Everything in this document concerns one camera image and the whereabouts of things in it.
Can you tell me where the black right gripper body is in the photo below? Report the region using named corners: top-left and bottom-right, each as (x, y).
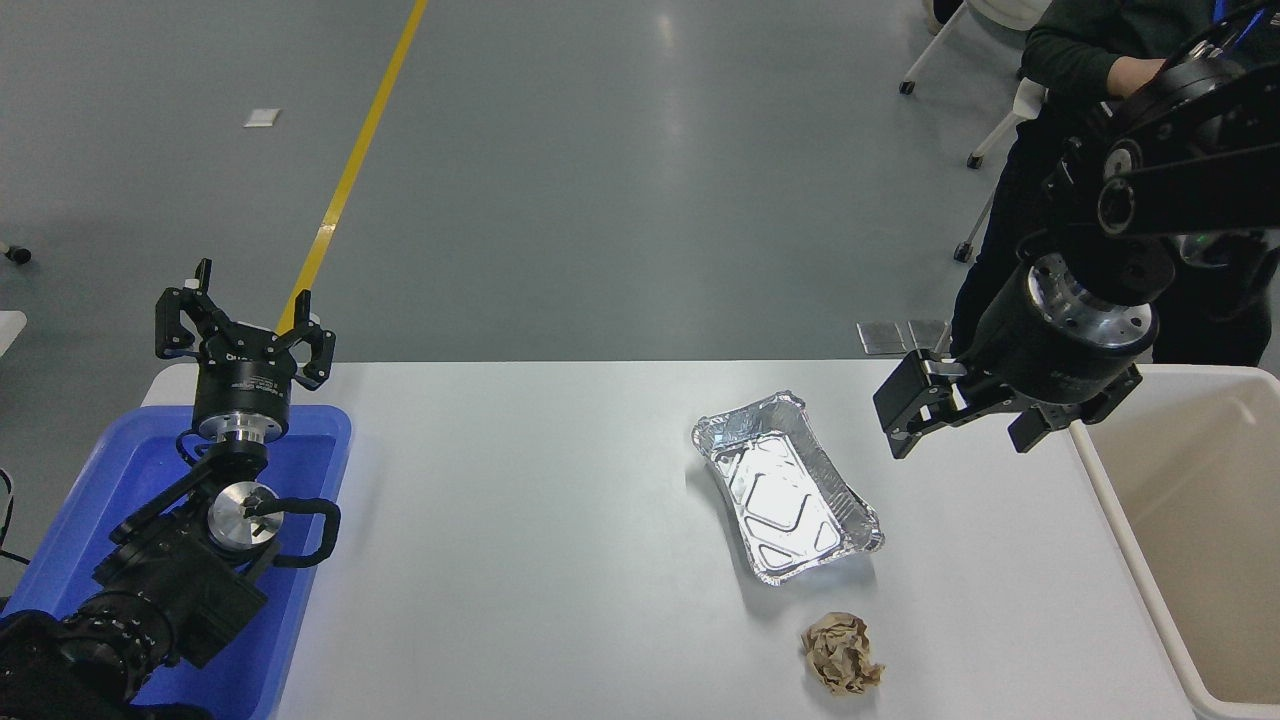
top-left (955, 262), bottom-right (1147, 409)

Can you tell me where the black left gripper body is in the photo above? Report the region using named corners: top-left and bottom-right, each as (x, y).
top-left (191, 326), bottom-right (301, 433)

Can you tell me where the rectangular foil tray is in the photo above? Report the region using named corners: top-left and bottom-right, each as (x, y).
top-left (690, 390), bottom-right (887, 587)

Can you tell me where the person's right hand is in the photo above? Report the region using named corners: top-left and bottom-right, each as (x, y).
top-left (1112, 57), bottom-right (1168, 100)

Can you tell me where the person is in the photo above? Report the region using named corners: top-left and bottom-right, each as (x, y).
top-left (948, 0), bottom-right (1280, 367)

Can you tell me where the blue plastic tray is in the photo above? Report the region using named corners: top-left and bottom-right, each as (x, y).
top-left (0, 404), bottom-right (353, 720)

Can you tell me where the yellow floor line tape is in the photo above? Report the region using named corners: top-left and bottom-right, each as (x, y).
top-left (274, 0), bottom-right (430, 336)

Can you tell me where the large pale bin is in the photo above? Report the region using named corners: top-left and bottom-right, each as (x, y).
top-left (1067, 363), bottom-right (1280, 720)

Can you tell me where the white-framed chair with casters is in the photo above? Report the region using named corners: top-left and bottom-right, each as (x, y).
top-left (953, 77), bottom-right (1049, 264)

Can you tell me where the crumpled tan paper ball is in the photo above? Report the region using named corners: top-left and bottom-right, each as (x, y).
top-left (801, 612), bottom-right (888, 698)

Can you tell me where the white rolling chair leg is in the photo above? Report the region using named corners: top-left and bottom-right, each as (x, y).
top-left (898, 0), bottom-right (1053, 97)

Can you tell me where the thin black cable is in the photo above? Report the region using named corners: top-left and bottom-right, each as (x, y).
top-left (0, 468), bottom-right (31, 567)

